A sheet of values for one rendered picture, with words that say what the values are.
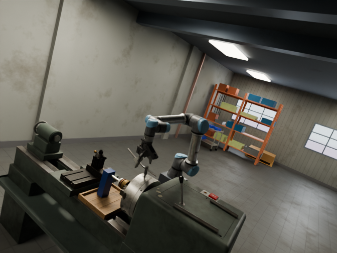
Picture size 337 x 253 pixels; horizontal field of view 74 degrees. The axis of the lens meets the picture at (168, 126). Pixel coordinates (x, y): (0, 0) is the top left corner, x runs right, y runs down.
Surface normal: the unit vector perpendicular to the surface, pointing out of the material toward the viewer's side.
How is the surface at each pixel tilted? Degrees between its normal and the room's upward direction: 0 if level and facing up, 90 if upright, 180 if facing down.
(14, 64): 90
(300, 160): 90
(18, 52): 90
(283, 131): 90
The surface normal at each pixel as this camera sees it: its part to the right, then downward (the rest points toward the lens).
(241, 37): -0.56, 0.00
